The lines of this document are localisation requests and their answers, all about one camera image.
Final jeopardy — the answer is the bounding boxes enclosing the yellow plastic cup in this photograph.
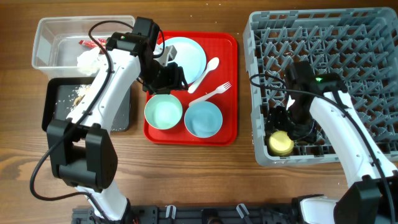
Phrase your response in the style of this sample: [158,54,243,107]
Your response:
[268,131,294,156]

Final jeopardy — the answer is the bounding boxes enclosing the green bowl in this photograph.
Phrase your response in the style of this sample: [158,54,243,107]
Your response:
[144,95,183,130]

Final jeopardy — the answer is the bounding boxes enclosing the light blue bowl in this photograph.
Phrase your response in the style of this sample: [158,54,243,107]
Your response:
[184,101,223,138]

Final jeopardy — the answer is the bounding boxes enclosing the rice and food scraps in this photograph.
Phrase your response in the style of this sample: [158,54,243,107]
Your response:
[55,85,90,113]

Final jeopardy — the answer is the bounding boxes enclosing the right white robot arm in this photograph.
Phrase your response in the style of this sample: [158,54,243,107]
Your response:
[266,61,397,223]

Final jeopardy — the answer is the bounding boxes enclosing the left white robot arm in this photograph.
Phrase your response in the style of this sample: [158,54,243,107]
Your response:
[43,17,188,223]

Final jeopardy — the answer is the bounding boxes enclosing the grey dishwasher rack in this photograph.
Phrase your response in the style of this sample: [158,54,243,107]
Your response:
[243,7,397,166]

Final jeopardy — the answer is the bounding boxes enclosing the black waste tray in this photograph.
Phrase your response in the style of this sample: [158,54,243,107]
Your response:
[42,77,131,132]

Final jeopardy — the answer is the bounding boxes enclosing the clear plastic waste bin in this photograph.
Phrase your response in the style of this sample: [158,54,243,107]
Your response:
[32,16,135,79]

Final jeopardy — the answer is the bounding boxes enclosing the light blue plate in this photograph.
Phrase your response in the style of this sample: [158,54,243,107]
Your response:
[165,37,206,84]

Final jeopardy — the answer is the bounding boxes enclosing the white plastic spoon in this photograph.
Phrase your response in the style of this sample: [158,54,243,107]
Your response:
[188,57,220,94]

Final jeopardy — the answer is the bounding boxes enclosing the white plastic fork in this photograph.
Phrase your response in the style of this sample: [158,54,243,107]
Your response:
[188,82,232,106]

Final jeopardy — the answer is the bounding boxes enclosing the red serving tray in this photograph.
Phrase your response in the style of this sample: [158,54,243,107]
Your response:
[144,30,238,146]

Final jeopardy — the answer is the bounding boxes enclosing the crumpled white tissue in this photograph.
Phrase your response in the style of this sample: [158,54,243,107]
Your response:
[77,47,107,76]

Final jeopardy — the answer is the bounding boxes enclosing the red snack wrapper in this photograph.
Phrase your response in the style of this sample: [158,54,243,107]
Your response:
[79,39,106,49]

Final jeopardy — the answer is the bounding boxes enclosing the black mounting rail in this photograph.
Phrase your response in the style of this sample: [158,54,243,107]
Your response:
[71,203,312,224]

